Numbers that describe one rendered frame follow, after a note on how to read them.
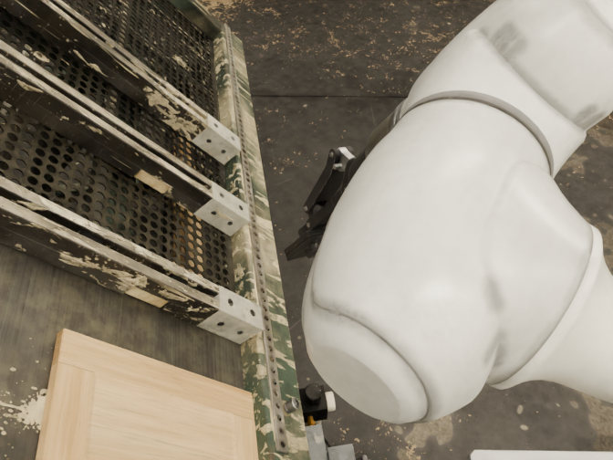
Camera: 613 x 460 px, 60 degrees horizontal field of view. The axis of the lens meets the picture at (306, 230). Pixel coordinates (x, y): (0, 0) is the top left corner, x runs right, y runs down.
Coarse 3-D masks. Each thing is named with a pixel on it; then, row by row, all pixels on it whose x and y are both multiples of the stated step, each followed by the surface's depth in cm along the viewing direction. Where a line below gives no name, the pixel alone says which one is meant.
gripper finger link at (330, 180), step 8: (328, 152) 55; (336, 152) 54; (352, 152) 55; (328, 160) 55; (336, 160) 54; (328, 168) 55; (320, 176) 57; (328, 176) 56; (336, 176) 56; (320, 184) 57; (328, 184) 57; (336, 184) 58; (312, 192) 59; (320, 192) 58; (328, 192) 58; (336, 192) 59; (312, 200) 59; (320, 200) 59; (328, 200) 60; (304, 208) 61; (312, 208) 60
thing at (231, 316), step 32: (0, 192) 78; (32, 192) 82; (0, 224) 78; (32, 224) 79; (64, 224) 85; (96, 224) 89; (64, 256) 85; (96, 256) 87; (128, 256) 93; (160, 256) 98; (128, 288) 94; (160, 288) 95; (192, 288) 100; (224, 288) 108; (192, 320) 104; (224, 320) 106; (256, 320) 111
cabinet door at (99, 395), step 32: (64, 352) 77; (96, 352) 82; (128, 352) 87; (64, 384) 75; (96, 384) 79; (128, 384) 83; (160, 384) 88; (192, 384) 94; (224, 384) 101; (64, 416) 72; (96, 416) 76; (128, 416) 80; (160, 416) 85; (192, 416) 91; (224, 416) 97; (64, 448) 70; (96, 448) 74; (128, 448) 78; (160, 448) 82; (192, 448) 87; (224, 448) 92; (256, 448) 98
